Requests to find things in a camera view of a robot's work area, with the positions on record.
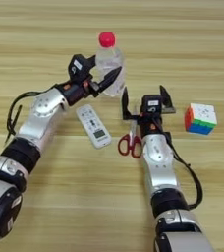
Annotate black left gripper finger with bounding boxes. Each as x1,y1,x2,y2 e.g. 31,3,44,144
85,53,99,71
89,66,123,96

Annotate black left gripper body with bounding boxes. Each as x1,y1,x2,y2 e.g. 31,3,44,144
56,80,100,106

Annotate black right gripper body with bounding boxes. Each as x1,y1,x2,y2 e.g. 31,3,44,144
136,112,166,140

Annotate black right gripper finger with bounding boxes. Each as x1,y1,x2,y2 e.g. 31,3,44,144
158,85,177,115
121,86,141,121

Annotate clear bottle with red cap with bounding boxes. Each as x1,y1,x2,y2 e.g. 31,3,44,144
94,31,127,98

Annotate white remote control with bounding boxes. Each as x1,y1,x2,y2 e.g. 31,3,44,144
76,103,113,150

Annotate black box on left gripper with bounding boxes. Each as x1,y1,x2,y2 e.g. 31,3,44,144
67,53,94,84

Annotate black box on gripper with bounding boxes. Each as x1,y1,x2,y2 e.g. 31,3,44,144
140,94,164,116
67,53,94,84

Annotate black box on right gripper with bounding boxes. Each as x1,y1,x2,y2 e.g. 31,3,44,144
140,94,164,116

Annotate colourful puzzle cube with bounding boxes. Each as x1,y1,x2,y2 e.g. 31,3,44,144
184,102,218,137

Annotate red handled scissors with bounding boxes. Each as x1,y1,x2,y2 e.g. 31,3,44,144
117,104,143,159

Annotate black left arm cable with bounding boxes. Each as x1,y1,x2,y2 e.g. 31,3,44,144
6,83,58,138

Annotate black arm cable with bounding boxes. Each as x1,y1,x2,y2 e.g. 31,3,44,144
6,83,58,138
162,130,204,212

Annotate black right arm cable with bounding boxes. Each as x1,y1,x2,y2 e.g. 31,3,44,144
162,130,204,212

